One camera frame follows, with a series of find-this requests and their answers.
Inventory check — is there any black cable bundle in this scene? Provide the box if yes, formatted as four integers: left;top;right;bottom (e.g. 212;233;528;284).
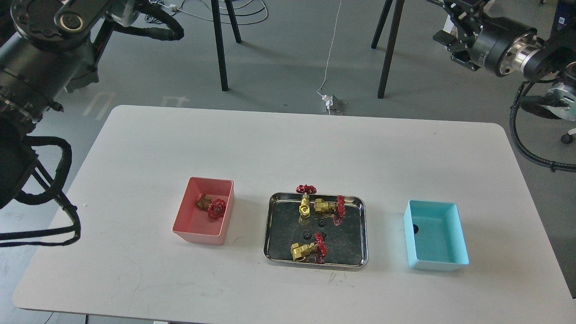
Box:
144;0;269;25

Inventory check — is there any brass valve red handle front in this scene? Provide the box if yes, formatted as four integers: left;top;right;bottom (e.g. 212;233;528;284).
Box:
290;232;328;263

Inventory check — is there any white cable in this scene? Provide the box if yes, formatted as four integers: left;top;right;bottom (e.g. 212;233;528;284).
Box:
316;0;343;116

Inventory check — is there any brass valve red handle upright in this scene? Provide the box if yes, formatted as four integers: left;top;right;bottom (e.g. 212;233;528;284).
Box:
296;184;317;225

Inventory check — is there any pink plastic box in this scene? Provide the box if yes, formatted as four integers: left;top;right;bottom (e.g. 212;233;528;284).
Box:
172;177;234;245

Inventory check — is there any stainless steel tray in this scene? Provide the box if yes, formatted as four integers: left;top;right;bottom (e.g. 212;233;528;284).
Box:
263;193;368;267

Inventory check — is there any black table leg right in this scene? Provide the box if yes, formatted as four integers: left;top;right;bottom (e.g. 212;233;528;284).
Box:
371;0;405;99

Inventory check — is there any black table leg left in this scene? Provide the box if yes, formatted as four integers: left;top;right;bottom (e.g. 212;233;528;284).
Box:
211;0;242;91

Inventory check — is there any brass valve red handle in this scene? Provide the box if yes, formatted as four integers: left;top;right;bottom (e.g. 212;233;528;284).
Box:
195;193;227;220
314;195;346;218
290;232;328;263
296;184;317;225

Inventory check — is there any white power adapter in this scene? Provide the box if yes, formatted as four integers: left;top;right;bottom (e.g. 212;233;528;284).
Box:
321;94;346;115

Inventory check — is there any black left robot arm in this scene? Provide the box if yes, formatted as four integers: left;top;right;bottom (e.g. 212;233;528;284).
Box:
1;0;185;248

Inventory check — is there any black table leg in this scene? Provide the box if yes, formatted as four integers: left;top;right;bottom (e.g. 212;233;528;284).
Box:
371;0;405;99
211;0;242;91

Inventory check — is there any blue plastic box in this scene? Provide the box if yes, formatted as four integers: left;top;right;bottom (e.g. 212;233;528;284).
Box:
403;199;470;271

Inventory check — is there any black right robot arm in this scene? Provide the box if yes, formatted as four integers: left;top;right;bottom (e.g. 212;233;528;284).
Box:
433;0;576;172

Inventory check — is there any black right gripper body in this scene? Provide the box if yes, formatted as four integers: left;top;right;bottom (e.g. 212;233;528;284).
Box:
428;0;493;71

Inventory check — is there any chair caster wheel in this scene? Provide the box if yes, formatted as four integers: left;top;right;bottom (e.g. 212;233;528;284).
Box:
560;128;576;144

